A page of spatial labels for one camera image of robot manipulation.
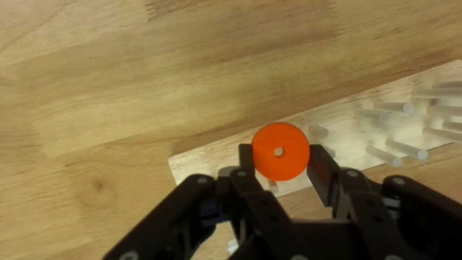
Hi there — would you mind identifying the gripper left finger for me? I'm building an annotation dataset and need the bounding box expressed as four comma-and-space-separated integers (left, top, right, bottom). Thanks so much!
103, 144, 302, 260

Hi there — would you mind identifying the wooden base with clear pegs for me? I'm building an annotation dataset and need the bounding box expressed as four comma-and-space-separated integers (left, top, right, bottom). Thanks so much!
168, 60, 462, 198

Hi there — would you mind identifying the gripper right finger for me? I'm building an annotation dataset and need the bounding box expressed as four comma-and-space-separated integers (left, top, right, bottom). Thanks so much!
307, 144, 462, 260

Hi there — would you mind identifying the orange disk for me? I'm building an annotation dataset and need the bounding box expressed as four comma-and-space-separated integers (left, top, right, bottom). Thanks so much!
251, 122, 311, 182

